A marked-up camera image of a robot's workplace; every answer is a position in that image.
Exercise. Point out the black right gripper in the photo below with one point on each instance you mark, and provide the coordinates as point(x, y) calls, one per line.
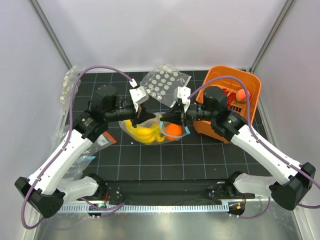
point(176, 114)

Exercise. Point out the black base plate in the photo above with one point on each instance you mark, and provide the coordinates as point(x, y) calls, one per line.
point(169, 192)

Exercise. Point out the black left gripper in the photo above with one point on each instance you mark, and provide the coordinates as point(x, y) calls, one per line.
point(143, 113)

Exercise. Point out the toy orange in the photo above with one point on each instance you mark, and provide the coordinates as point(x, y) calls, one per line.
point(173, 132)

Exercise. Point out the clear red-zip bag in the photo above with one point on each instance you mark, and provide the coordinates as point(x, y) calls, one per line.
point(103, 141)

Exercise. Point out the clear dotted bag at wall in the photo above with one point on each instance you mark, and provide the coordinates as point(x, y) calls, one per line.
point(66, 88)

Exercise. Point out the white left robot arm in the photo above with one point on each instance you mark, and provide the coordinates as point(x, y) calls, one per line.
point(44, 189)

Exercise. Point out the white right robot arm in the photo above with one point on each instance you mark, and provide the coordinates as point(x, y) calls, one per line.
point(290, 180)

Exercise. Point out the red toy lobster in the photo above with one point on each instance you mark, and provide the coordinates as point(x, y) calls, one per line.
point(231, 95)

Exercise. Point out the yellow toy banana bunch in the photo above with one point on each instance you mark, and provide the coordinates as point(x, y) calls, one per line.
point(142, 134)

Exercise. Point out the clear polka dot bag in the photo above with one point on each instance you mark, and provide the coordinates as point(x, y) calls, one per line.
point(161, 82)

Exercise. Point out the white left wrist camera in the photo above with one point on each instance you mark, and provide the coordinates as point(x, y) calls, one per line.
point(139, 95)

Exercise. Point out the white slotted cable duct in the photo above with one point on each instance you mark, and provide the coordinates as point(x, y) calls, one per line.
point(82, 207)

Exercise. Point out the toy peach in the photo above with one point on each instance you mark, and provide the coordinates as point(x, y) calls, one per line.
point(241, 96)

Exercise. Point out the yellow toy bell pepper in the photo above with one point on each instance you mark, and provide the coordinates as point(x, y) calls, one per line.
point(159, 137)

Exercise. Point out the clear blue-zip bag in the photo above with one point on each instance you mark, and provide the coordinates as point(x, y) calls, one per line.
point(162, 125)

